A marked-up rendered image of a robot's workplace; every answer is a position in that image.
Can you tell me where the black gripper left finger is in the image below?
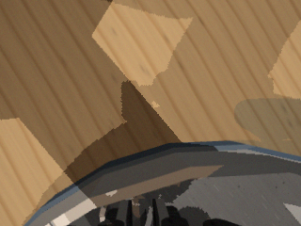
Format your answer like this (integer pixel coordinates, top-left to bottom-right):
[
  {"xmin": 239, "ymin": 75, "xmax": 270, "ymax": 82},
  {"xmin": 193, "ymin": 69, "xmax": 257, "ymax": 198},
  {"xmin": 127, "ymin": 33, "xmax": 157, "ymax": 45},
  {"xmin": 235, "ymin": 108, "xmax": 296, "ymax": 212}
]
[{"xmin": 98, "ymin": 200, "xmax": 133, "ymax": 226}]

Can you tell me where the grey metal ring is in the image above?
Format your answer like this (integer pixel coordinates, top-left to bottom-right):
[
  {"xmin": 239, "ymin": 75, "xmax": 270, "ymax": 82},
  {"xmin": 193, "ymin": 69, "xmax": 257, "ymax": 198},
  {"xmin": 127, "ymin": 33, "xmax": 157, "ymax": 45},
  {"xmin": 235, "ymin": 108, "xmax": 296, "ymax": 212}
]
[{"xmin": 99, "ymin": 192, "xmax": 152, "ymax": 226}]

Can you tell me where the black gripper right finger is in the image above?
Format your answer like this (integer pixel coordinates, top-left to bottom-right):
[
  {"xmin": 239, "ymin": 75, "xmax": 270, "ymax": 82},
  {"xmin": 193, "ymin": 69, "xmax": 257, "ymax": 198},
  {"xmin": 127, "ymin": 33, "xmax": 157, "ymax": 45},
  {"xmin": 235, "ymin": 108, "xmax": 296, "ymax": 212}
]
[{"xmin": 152, "ymin": 199, "xmax": 241, "ymax": 226}]

